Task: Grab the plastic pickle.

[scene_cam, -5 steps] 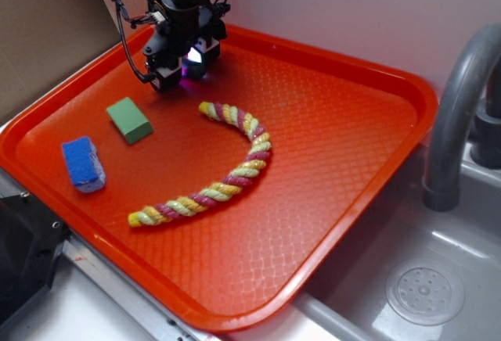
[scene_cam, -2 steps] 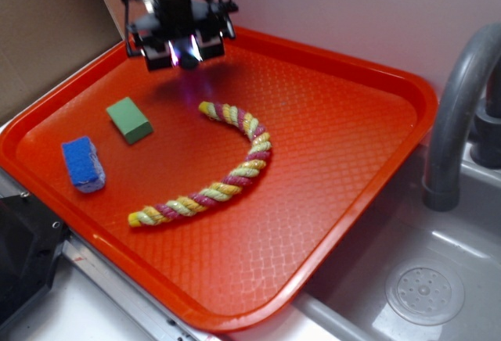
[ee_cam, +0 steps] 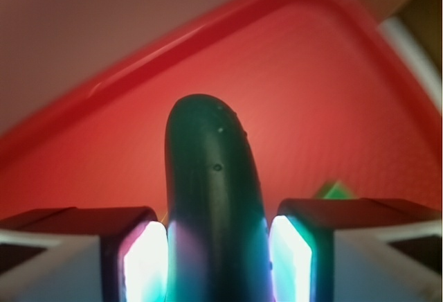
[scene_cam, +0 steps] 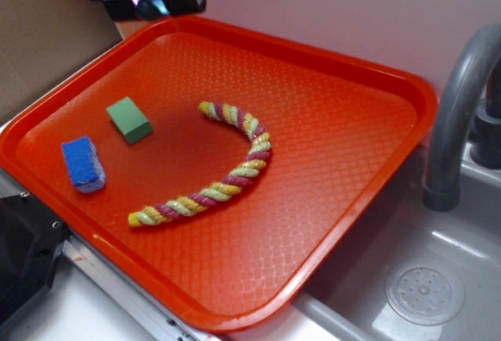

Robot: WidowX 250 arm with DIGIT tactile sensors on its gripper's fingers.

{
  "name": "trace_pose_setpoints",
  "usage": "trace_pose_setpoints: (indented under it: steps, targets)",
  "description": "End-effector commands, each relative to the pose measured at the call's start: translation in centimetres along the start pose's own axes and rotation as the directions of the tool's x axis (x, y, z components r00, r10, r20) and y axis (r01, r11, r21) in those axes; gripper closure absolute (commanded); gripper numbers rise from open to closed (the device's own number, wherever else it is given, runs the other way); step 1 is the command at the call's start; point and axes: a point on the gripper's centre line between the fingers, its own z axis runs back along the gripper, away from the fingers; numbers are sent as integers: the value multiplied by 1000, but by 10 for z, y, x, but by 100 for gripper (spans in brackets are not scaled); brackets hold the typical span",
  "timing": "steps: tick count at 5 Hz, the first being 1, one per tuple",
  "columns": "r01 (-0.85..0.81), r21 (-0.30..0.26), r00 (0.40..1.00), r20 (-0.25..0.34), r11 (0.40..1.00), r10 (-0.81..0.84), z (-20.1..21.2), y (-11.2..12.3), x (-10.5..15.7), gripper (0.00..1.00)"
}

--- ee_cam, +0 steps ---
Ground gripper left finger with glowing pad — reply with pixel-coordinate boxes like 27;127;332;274
1;206;168;301

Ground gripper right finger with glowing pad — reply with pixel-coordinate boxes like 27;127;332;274
269;198;442;301

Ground dark green plastic pickle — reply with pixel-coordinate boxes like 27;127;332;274
165;94;273;301

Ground green wooden block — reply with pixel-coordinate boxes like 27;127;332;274
313;181;356;200

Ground red plastic tray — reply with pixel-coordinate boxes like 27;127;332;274
1;0;442;217

